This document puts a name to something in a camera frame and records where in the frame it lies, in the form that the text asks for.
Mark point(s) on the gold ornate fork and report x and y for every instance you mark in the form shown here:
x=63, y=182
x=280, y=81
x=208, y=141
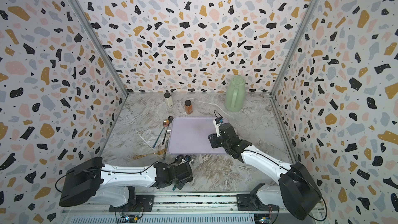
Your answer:
x=160, y=152

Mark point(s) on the black spoon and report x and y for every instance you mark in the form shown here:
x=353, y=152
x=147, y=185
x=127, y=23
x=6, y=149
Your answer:
x=179, y=159

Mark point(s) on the orange spice bottle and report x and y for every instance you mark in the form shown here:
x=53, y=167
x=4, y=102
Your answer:
x=188, y=107

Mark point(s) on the lavender plastic tray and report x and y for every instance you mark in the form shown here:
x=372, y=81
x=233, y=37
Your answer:
x=189, y=136

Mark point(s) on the green plastic pitcher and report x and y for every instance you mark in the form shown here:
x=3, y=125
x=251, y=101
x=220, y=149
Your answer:
x=236, y=94

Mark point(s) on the white spice bottle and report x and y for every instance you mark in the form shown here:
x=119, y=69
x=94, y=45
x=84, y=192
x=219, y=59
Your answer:
x=168, y=99

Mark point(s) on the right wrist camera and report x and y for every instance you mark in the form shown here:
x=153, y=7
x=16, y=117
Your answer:
x=218, y=122

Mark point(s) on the dark grey spoon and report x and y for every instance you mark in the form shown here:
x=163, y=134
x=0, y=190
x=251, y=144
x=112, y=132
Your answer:
x=168, y=126

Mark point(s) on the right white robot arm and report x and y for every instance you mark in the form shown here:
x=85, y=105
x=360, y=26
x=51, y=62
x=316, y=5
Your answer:
x=297, y=192

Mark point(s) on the green handle fork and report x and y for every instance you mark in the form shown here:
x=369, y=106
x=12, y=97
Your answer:
x=184, y=173

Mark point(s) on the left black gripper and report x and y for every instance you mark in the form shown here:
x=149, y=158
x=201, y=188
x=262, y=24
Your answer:
x=182, y=186

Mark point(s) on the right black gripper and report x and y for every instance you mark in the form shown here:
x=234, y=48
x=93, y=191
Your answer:
x=213, y=141

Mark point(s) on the iridescent rainbow spoon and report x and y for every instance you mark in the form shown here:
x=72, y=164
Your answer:
x=165, y=125

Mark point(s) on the grey marbled handle fork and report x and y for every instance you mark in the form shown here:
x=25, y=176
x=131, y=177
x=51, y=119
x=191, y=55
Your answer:
x=166, y=144

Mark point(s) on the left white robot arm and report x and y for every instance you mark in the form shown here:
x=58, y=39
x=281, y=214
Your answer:
x=95, y=181

